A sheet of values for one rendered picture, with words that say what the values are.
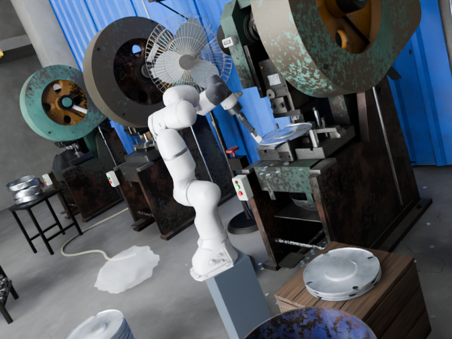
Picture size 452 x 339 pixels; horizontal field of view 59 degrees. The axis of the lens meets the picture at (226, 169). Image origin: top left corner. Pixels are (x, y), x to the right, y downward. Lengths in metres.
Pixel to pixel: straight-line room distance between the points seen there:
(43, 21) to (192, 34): 4.44
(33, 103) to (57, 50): 2.38
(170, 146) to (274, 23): 0.61
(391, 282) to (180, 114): 0.99
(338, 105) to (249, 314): 1.16
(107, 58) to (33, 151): 5.36
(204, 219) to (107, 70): 1.69
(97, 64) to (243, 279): 1.89
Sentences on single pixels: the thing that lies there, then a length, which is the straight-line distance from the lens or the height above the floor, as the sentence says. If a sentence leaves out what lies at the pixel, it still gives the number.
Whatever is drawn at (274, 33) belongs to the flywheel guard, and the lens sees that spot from 1.61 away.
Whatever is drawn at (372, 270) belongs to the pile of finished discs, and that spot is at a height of 0.38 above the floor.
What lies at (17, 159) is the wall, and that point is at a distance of 8.21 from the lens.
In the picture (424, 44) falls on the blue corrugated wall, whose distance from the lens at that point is 3.02.
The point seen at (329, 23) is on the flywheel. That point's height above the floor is 1.24.
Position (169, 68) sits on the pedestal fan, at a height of 1.29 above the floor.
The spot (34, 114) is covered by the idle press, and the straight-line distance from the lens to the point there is 4.62.
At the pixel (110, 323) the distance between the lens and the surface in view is 2.09.
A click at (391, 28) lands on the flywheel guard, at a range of 2.13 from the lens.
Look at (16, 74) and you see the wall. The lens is 8.38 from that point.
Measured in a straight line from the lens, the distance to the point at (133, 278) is 2.84.
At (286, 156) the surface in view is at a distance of 2.12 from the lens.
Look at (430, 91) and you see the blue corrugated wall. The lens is 3.08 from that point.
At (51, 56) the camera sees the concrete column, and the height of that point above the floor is 2.05.
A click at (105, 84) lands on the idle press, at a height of 1.34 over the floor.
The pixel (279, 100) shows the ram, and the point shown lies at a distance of 2.09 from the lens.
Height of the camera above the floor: 1.30
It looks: 16 degrees down
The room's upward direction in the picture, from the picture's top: 20 degrees counter-clockwise
